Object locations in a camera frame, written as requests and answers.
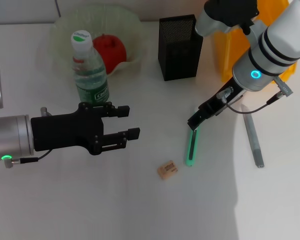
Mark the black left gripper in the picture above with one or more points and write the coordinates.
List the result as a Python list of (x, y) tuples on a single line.
[(65, 130)]

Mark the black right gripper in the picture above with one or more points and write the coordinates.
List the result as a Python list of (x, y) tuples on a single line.
[(222, 100)]

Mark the green utility knife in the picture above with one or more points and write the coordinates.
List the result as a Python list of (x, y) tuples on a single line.
[(191, 152)]

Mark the beige eraser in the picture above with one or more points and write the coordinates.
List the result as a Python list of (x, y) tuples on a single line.
[(167, 170)]

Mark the clear water bottle green label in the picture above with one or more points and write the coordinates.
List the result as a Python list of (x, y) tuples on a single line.
[(90, 75)]

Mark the grey pen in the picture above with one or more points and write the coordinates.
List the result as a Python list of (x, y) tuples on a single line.
[(255, 142)]

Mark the red apple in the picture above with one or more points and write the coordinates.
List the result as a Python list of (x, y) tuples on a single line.
[(112, 52)]

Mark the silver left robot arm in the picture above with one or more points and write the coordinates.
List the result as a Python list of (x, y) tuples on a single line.
[(12, 135)]

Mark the black mesh pen holder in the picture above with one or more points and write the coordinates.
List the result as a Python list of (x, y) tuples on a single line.
[(180, 60)]

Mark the green glass fruit plate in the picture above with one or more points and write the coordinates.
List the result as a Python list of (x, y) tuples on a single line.
[(65, 32)]

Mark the yellow plastic bin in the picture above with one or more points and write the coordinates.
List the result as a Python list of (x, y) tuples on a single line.
[(227, 55)]

